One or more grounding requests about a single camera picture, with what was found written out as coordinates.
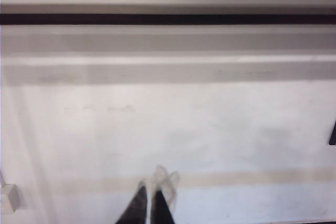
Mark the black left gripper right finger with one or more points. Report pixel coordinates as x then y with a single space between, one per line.
161 205

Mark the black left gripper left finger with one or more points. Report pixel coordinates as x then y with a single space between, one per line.
137 203

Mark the green illuminated exit sign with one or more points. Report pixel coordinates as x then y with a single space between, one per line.
333 134

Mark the grey wall junction box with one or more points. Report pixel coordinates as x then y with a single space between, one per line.
10 197

